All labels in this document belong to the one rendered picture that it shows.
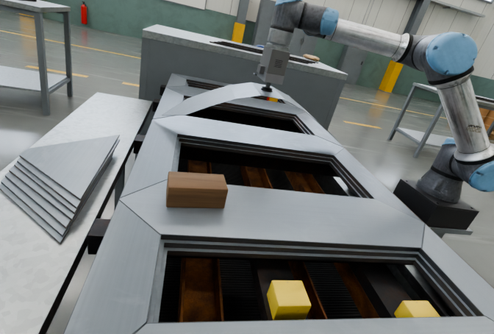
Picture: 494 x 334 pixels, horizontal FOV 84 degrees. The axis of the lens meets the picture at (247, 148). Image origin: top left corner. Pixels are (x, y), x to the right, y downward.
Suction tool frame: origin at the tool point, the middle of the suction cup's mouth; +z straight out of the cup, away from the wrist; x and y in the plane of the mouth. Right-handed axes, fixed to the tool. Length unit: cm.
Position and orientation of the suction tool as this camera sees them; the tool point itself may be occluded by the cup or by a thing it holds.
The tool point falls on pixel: (265, 93)
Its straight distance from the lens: 97.5
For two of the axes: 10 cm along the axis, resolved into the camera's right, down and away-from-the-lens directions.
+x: 9.4, 0.8, 3.3
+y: 2.6, 4.5, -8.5
